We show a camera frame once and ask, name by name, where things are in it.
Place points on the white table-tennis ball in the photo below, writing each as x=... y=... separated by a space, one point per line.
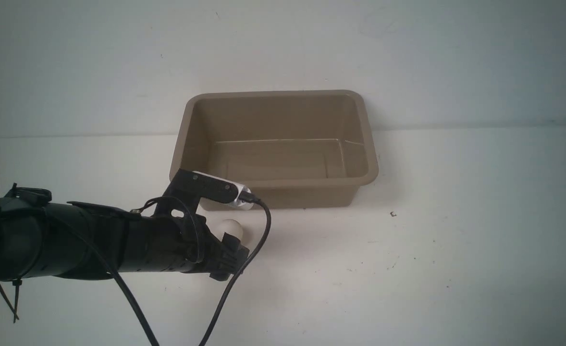
x=229 y=227

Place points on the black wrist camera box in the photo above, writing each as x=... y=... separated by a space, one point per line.
x=187 y=188

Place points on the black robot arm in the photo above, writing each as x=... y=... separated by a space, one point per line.
x=85 y=241

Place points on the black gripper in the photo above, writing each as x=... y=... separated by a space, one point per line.
x=185 y=244

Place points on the tan plastic rectangular bin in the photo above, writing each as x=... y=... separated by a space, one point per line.
x=293 y=149

